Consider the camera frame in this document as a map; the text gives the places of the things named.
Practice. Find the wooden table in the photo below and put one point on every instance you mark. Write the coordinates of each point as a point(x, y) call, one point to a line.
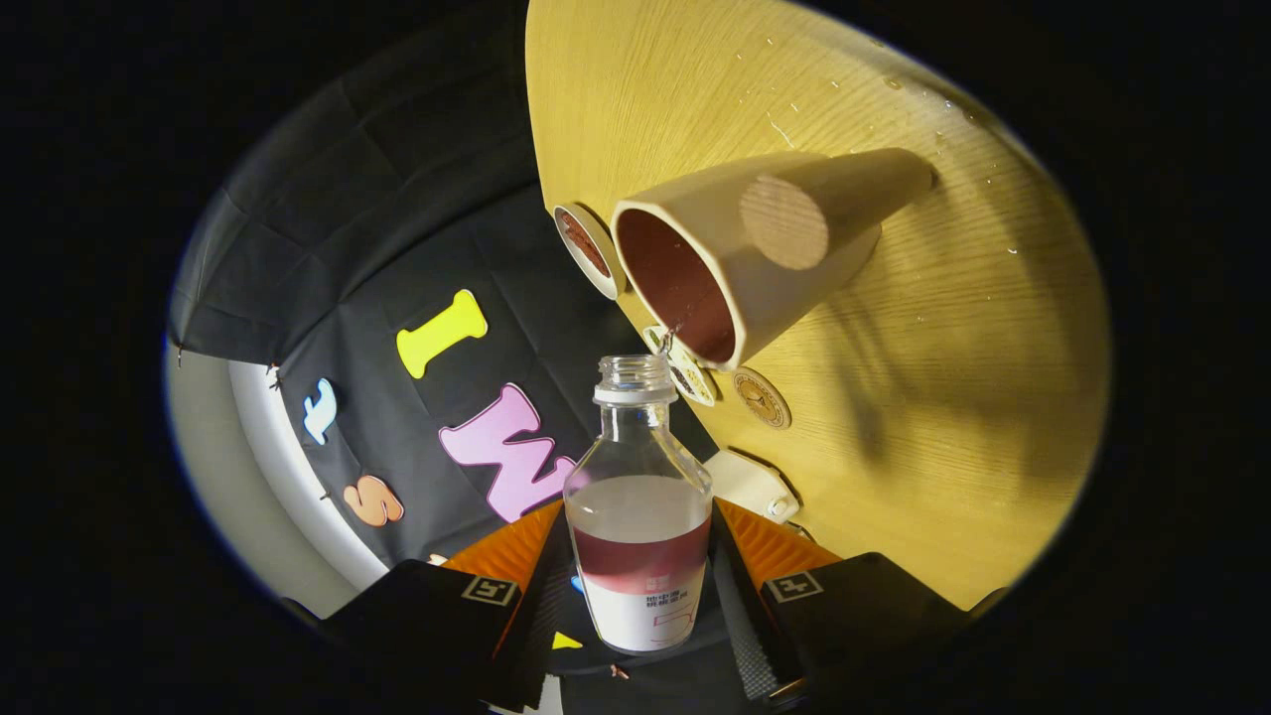
point(943, 397)

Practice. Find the small divided seed dish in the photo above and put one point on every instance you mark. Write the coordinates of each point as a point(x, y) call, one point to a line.
point(695, 382)

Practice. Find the black backdrop cloth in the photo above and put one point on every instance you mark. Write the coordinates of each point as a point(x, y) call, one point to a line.
point(397, 199)

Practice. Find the red meat slice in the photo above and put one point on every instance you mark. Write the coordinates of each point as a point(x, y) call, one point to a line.
point(584, 243)

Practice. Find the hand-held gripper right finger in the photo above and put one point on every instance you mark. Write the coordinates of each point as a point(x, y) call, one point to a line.
point(745, 626)

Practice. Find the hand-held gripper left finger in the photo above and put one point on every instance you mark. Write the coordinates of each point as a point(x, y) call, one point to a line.
point(541, 621)

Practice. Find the round white plate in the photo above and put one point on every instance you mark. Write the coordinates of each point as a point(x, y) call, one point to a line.
point(601, 233)

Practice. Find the white toaster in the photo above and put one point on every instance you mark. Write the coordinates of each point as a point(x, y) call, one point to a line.
point(745, 482)

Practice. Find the round wooden coaster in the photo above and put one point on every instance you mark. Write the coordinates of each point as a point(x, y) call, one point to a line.
point(762, 398)

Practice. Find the clear juice bottle pink label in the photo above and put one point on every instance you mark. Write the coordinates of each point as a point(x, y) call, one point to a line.
point(640, 536)

